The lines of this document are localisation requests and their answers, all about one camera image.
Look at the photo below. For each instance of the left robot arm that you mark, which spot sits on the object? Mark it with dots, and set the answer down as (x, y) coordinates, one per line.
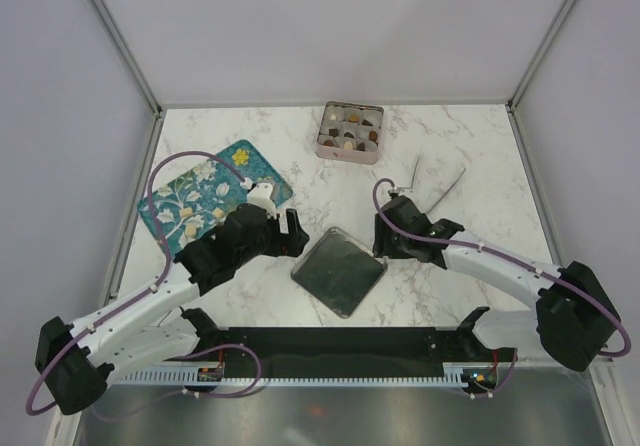
(80, 360)

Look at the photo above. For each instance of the white square striped chocolate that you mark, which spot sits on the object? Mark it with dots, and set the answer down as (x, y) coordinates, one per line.
(218, 214)

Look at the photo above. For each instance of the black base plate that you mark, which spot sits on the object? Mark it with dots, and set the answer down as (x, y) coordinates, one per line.
(361, 352)

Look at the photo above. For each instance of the white rounded chocolate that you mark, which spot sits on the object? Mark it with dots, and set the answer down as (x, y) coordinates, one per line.
(190, 230)

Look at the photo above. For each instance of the teal floral tray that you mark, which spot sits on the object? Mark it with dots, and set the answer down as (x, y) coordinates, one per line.
(209, 186)

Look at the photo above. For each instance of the square tin lid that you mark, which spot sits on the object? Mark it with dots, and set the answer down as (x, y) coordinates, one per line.
(339, 272)

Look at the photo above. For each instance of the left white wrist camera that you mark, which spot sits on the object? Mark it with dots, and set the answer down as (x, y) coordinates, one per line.
(261, 196)

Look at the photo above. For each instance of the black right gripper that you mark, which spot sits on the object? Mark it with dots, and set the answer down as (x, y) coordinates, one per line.
(382, 228)

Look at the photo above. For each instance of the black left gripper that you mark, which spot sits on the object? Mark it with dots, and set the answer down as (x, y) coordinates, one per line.
(288, 245)

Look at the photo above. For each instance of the pink chocolate tin box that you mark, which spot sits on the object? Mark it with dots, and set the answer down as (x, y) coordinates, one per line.
(343, 110)

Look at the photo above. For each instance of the metal tongs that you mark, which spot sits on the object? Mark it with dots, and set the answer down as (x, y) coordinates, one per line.
(434, 178)

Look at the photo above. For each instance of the slotted cable duct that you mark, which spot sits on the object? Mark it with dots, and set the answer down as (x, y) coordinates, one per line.
(200, 377)

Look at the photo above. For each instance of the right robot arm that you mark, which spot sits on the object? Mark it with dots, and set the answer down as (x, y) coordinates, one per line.
(568, 314)

